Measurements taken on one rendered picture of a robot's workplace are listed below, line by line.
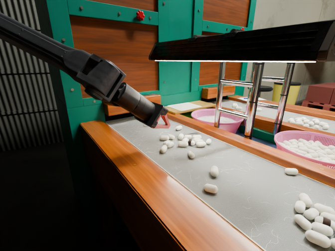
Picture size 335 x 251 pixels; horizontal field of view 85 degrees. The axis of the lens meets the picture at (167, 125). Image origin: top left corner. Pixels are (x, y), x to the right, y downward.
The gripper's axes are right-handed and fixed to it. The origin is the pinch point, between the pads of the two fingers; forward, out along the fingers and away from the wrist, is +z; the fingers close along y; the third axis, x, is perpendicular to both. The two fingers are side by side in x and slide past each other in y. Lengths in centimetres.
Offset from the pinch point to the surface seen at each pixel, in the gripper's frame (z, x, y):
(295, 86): 271, -187, 76
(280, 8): 226, -322, 147
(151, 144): 6.8, 8.1, 10.2
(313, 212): 11.2, 2.3, -38.7
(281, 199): 13.1, 3.0, -32.7
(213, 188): 3.3, 8.8, -21.8
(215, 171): 7.5, 5.0, -17.9
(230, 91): 69, -52, 37
